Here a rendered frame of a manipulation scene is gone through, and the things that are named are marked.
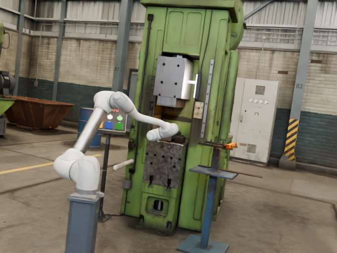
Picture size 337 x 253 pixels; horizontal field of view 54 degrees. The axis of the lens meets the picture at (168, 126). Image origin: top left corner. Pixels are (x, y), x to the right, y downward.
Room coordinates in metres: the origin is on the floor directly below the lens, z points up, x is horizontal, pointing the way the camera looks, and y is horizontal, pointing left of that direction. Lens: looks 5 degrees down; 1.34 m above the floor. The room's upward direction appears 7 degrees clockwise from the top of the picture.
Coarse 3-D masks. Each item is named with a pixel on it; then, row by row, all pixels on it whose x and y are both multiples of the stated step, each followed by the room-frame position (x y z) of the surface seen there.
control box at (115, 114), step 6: (108, 114) 3.35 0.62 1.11; (114, 114) 3.36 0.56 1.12; (120, 114) 3.38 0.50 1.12; (126, 114) 3.39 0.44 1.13; (108, 120) 3.32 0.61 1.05; (114, 120) 3.33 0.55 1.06; (120, 120) 3.35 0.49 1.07; (102, 126) 3.27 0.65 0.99; (114, 126) 3.30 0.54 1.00; (102, 132) 3.31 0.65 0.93; (108, 132) 3.30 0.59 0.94; (114, 132) 3.30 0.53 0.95; (120, 132) 3.30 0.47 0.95
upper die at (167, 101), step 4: (160, 96) 3.37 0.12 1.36; (164, 96) 3.36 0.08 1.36; (160, 100) 3.37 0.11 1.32; (164, 100) 3.36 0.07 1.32; (168, 100) 3.35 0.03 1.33; (172, 100) 3.34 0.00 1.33; (176, 100) 3.33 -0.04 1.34; (180, 100) 3.50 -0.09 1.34; (184, 100) 3.68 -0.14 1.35; (156, 104) 3.38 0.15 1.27; (160, 104) 3.37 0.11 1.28; (164, 104) 3.36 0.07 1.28; (168, 104) 3.35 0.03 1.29; (172, 104) 3.34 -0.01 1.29; (176, 104) 3.35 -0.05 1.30; (180, 104) 3.52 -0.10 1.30; (184, 104) 3.70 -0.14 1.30
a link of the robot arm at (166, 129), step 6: (132, 114) 2.65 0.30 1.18; (138, 114) 2.71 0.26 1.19; (138, 120) 2.74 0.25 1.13; (144, 120) 2.75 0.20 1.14; (150, 120) 2.77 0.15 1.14; (156, 120) 2.80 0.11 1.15; (162, 120) 2.85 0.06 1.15; (162, 126) 2.84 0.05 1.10; (168, 126) 2.88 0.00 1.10; (174, 126) 2.89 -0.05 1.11; (162, 132) 2.88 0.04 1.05; (168, 132) 2.88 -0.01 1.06; (174, 132) 2.90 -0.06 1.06; (162, 138) 2.95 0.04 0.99
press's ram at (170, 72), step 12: (168, 60) 3.36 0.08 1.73; (180, 60) 3.33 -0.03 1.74; (156, 72) 3.39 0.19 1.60; (168, 72) 3.36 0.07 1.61; (180, 72) 3.33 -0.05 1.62; (192, 72) 3.66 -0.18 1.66; (156, 84) 3.39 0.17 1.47; (168, 84) 3.35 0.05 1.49; (180, 84) 3.32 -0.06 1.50; (168, 96) 3.35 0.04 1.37; (180, 96) 3.32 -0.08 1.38
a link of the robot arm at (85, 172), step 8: (80, 160) 2.24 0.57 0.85; (88, 160) 2.23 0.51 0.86; (96, 160) 2.27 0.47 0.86; (72, 168) 2.26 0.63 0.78; (80, 168) 2.21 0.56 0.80; (88, 168) 2.20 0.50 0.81; (96, 168) 2.24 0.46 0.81; (72, 176) 2.25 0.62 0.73; (80, 176) 2.20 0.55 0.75; (88, 176) 2.20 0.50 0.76; (96, 176) 2.23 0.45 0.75; (80, 184) 2.20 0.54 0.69; (88, 184) 2.20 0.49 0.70; (96, 184) 2.24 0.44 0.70
